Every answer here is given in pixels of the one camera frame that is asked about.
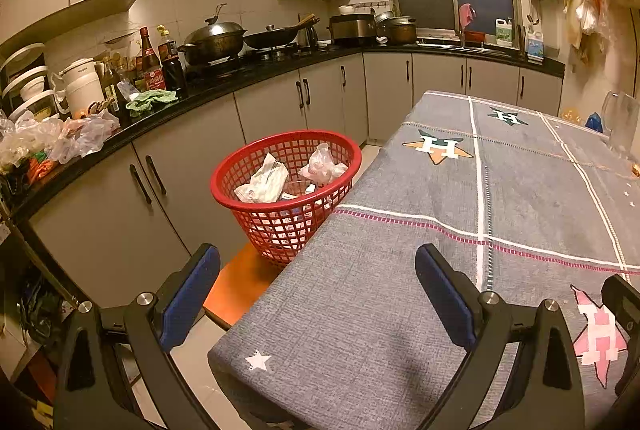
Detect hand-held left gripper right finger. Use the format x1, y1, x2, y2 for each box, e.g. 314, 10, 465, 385
415, 244, 586, 430

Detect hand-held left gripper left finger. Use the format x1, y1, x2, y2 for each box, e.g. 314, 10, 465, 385
52, 242, 222, 430

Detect red plastic basket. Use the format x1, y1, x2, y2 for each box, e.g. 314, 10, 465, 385
210, 130, 363, 267

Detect white red pouch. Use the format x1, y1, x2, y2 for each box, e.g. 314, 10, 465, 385
234, 153, 289, 204

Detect white plastic bag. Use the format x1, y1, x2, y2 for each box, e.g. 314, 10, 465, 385
298, 142, 349, 186

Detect orange stool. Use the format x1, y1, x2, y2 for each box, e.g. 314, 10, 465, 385
202, 242, 291, 331

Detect grey patterned tablecloth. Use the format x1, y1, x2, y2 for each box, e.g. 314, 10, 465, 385
207, 90, 640, 430

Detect beige base cabinets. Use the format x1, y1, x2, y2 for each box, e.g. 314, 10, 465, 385
27, 52, 566, 311

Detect dark cluttered rack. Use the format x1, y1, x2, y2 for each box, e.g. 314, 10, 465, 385
0, 205, 71, 416

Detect clear glass mug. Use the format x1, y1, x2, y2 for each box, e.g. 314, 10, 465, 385
602, 90, 640, 158

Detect green cloth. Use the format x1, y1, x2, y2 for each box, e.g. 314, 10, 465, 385
125, 90, 178, 118

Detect black kitchen countertop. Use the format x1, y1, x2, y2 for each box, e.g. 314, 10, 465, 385
0, 37, 566, 221

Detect pile of plastic bags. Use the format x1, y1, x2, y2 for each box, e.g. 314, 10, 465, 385
0, 110, 121, 176

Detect small condiment bottles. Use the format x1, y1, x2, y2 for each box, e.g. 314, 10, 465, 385
97, 60, 132, 116

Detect dark sauce bottle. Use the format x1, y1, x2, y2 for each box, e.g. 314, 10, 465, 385
157, 25, 187, 93

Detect red label sauce bottle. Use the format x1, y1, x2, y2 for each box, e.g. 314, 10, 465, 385
137, 26, 166, 92

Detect lidded steel wok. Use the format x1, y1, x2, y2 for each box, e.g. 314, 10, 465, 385
177, 3, 248, 66

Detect black wok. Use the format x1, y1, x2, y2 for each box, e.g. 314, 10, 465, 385
243, 13, 316, 51

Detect blue label detergent bottle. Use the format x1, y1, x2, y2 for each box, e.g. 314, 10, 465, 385
526, 26, 545, 61

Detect green label detergent bottle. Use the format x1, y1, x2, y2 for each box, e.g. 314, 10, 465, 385
495, 17, 515, 48

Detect brown pot with lid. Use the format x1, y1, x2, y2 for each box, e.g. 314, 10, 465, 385
376, 12, 418, 45

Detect silver electric cooker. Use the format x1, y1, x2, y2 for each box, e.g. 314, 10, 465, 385
328, 13, 377, 46

